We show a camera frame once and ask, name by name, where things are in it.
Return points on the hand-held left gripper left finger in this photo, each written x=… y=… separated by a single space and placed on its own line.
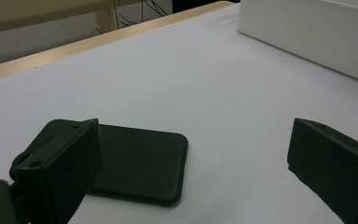
x=59 y=168

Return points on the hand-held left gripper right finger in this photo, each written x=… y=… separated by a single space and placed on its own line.
x=338 y=168

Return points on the black phone case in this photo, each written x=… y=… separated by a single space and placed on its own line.
x=143 y=165

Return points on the white plastic storage box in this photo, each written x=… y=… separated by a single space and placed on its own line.
x=307 y=31

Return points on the beige wooden shelf unit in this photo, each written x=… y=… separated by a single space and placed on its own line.
x=28 y=12

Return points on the black curtain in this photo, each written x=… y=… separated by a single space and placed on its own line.
x=199 y=3

